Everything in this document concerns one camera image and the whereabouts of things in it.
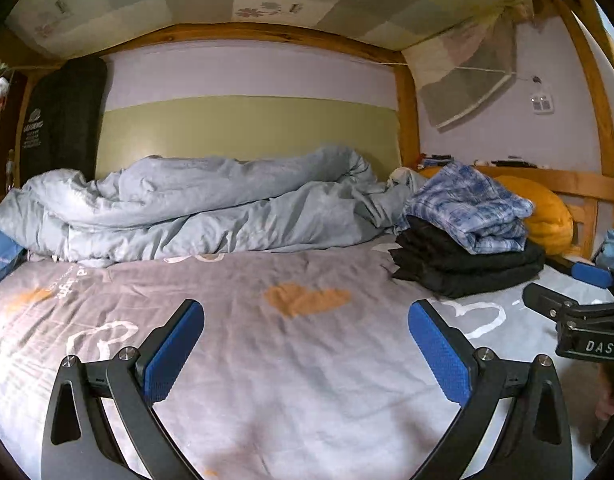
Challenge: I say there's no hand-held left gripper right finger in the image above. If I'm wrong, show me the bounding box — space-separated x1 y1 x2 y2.
408 299 574 480

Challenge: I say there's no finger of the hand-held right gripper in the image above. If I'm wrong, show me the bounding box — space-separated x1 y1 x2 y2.
522 282 580 323
569 260 614 290

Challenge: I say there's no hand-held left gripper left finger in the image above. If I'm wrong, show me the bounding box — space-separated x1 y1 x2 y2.
39 299 206 480

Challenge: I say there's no blue plaid shirt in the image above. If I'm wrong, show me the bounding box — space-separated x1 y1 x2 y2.
402 161 535 255

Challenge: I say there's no person's right hand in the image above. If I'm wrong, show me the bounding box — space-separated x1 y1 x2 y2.
594 360 614 421

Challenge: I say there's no light blue cloth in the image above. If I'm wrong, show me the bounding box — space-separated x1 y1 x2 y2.
594 229 614 271

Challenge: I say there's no yellow pillow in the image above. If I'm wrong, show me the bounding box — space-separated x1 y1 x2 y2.
419 165 574 257

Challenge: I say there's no black folded jacket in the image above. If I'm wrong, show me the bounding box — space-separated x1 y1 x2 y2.
389 215 546 300

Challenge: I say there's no grey duvet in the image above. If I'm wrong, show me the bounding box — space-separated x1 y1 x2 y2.
0 144 418 268

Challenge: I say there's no blue pillow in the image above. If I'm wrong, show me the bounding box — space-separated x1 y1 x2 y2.
0 227 28 288

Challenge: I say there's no green headboard panel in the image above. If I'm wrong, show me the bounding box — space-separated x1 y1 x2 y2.
96 96 402 181

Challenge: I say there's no black hanging printed cloth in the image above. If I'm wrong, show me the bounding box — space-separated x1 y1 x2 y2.
19 55 108 181

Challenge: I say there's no wooden bed frame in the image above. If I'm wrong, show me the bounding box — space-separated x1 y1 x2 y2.
0 22 614 261

